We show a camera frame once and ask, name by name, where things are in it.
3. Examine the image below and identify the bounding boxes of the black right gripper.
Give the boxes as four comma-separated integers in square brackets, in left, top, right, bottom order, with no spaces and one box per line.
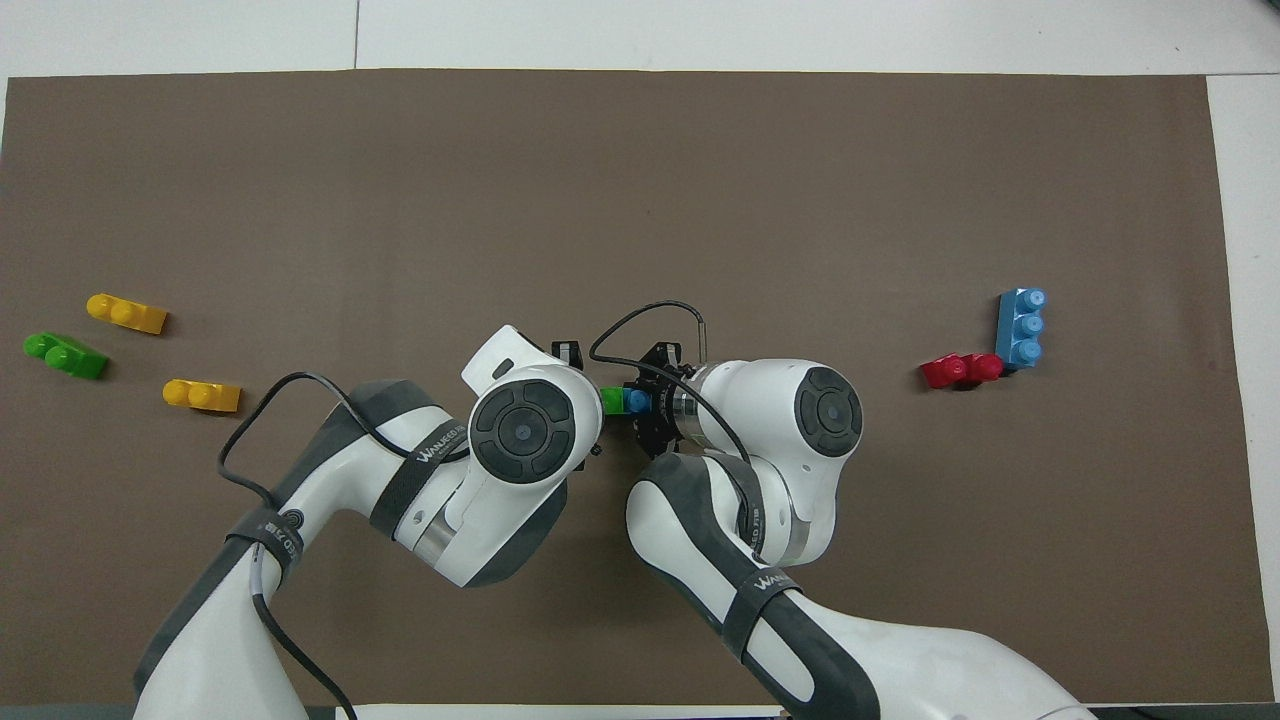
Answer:
[622,342,693,461]

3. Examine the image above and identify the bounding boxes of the brown paper mat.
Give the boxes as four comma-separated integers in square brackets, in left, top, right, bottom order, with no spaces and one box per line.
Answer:
[0,68,1276,707]

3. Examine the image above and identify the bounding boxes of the red two-stud toy brick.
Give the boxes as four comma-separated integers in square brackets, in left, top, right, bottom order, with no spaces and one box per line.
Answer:
[920,352,1004,391]

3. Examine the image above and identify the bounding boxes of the yellow two-stud toy brick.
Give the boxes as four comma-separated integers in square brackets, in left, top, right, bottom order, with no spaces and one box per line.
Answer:
[162,378,243,414]
[87,293,169,335]

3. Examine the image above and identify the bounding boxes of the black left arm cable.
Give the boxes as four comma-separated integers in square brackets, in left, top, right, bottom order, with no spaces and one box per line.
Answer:
[218,372,471,720]

